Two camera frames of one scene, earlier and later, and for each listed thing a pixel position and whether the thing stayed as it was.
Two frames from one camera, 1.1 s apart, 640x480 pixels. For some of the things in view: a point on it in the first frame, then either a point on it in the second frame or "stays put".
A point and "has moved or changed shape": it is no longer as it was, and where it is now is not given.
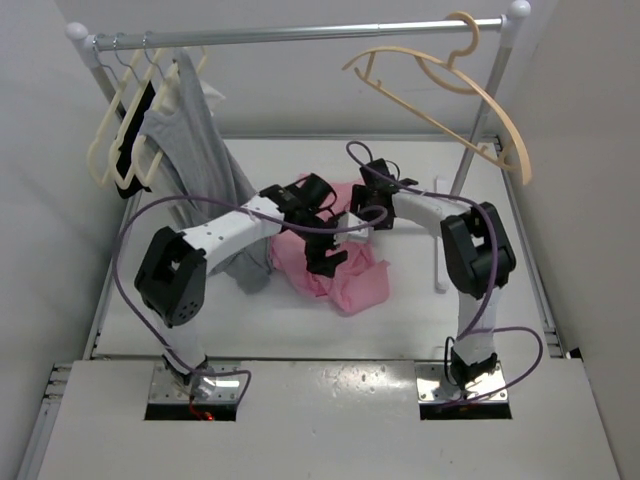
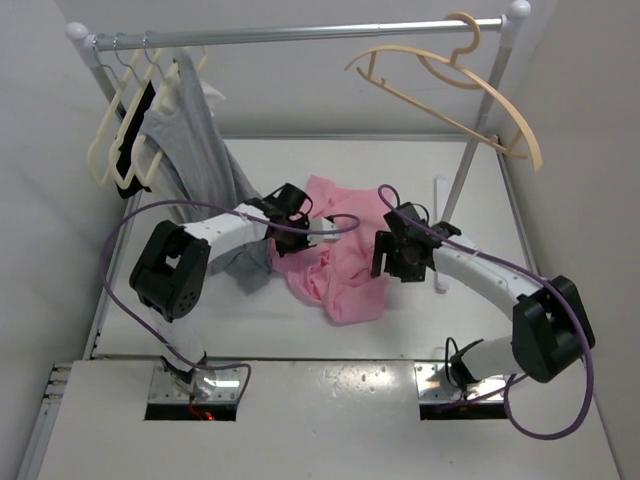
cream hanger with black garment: (144, 83) stays put
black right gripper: (361, 195) to (385, 243)
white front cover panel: (318, 421) stays put
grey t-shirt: (197, 156) stays put
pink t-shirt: (358, 283) has moved or changed shape
